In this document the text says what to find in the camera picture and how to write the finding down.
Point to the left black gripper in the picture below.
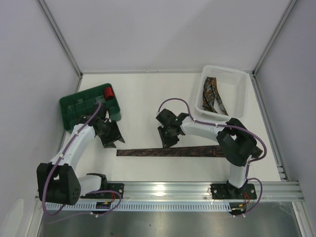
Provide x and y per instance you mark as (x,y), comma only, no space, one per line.
(110,133)

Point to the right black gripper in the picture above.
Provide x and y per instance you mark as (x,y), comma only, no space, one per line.
(168,133)

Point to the dark brown patterned tie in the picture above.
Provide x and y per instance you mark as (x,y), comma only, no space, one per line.
(214,151)

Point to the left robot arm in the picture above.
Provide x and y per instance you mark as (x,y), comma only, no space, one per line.
(57,181)

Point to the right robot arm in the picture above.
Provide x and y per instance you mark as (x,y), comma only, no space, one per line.
(236,144)

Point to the red rolled tie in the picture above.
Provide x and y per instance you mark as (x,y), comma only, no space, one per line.
(108,94)

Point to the green compartment tray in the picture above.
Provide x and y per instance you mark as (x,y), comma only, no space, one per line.
(78,104)

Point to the orange blue patterned tie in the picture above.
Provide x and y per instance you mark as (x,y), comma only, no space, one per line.
(212,101)

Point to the white plastic basket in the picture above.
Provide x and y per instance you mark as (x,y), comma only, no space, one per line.
(232,86)

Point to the aluminium mounting rail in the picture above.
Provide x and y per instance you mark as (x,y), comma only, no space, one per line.
(197,191)

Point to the white slotted cable duct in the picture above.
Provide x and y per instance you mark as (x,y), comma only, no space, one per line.
(151,206)

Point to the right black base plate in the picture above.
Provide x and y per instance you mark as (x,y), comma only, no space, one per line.
(224,191)

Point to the left aluminium frame post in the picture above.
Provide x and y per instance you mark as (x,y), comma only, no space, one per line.
(58,34)

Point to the aluminium frame post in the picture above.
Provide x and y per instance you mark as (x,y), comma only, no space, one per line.
(58,34)
(279,27)

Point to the right aluminium frame post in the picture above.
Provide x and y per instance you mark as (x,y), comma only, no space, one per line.
(279,27)

